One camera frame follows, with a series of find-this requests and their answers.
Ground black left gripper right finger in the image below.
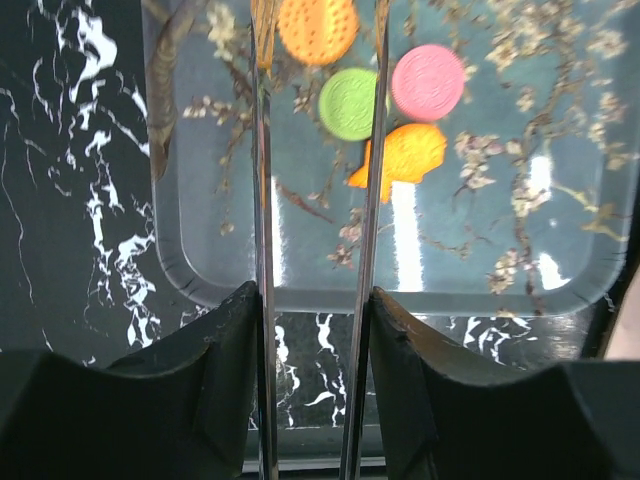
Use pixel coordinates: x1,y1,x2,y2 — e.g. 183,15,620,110
370,289,639,479

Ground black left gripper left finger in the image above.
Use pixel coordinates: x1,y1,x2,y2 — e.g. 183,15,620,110
1,281,259,479

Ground metal tongs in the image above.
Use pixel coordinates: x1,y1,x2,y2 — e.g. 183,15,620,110
248,0,392,480

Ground floral blossom serving tray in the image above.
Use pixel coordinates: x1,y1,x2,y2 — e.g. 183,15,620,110
142,1,639,316

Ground orange fish shaped cookie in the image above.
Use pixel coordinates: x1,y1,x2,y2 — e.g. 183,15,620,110
347,122,449,204

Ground green round cookie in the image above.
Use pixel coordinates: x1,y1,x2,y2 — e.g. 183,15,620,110
318,67,377,142

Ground pink round cookie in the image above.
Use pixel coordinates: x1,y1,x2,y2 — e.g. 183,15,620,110
391,44,465,122

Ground small orange round biscuit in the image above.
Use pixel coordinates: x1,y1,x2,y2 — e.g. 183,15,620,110
277,0,360,66

